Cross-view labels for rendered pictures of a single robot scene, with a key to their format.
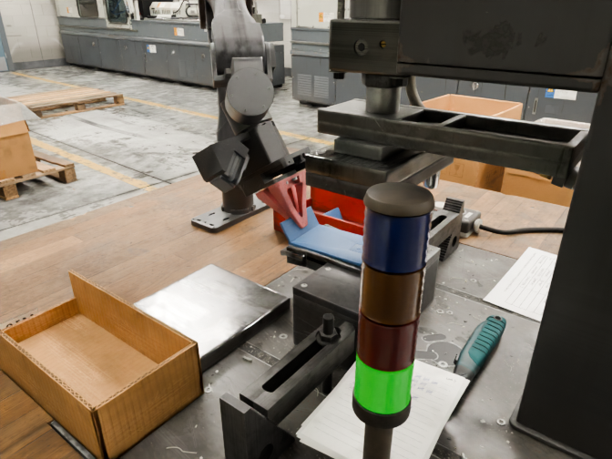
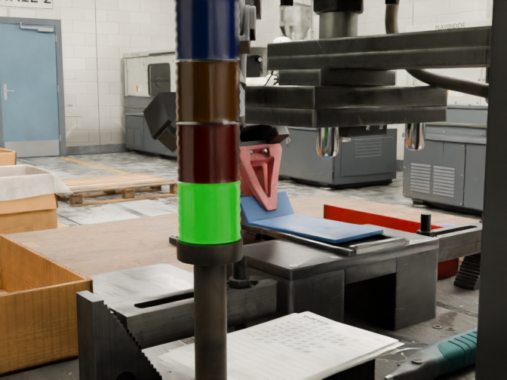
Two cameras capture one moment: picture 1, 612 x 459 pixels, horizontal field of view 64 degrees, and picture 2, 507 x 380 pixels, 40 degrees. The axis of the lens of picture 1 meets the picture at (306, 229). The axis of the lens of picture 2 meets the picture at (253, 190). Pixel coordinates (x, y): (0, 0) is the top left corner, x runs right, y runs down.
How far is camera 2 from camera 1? 0.28 m
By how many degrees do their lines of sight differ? 22
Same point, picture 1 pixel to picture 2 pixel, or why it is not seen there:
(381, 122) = (322, 43)
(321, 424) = (192, 351)
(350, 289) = (291, 254)
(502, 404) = not seen: outside the picture
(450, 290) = (466, 312)
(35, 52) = (93, 136)
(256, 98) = not seen: hidden behind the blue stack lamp
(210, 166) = (158, 117)
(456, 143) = (391, 48)
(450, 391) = (370, 346)
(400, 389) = (213, 211)
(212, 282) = (157, 274)
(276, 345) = not seen: hidden behind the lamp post
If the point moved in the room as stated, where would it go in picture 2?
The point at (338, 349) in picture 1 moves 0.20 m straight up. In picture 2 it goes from (246, 295) to (245, 48)
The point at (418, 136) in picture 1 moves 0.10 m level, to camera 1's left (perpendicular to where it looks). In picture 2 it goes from (356, 50) to (244, 51)
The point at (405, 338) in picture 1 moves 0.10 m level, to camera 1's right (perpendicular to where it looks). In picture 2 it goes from (212, 142) to (392, 145)
